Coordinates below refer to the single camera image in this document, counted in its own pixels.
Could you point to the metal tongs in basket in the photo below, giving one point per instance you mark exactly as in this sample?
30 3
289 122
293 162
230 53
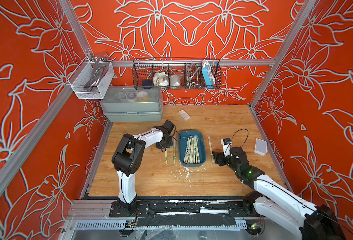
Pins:
98 72

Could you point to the blue plastic storage box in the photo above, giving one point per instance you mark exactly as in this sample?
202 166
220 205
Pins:
182 146

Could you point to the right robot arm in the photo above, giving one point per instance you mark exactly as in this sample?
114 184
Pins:
302 218

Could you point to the black wire wall basket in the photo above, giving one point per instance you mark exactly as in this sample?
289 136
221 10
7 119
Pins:
143 70

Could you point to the white wire wall basket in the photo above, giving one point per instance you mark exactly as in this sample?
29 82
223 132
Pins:
83 74

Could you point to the grey lidded storage container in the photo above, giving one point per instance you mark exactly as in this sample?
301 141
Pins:
127 105

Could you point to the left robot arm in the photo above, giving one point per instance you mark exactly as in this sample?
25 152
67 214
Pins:
128 156

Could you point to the white crumpled bag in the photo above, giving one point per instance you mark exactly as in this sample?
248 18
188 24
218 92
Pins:
160 80

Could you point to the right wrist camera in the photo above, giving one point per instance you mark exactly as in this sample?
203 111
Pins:
226 145

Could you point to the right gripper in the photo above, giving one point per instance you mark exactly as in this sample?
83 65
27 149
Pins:
219 156

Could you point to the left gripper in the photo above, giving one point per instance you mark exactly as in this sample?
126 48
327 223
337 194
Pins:
169 145

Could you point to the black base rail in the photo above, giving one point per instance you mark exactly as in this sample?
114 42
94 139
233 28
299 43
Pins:
187 211

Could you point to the white square pad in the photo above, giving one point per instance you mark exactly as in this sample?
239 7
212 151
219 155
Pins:
260 147

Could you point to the small white labelled box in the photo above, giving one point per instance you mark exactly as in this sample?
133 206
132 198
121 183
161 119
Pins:
184 115

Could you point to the chopstick pair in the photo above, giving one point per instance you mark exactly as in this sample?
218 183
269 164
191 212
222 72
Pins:
211 151
174 152
166 157

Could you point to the light blue carton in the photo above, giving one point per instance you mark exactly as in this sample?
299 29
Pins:
207 74

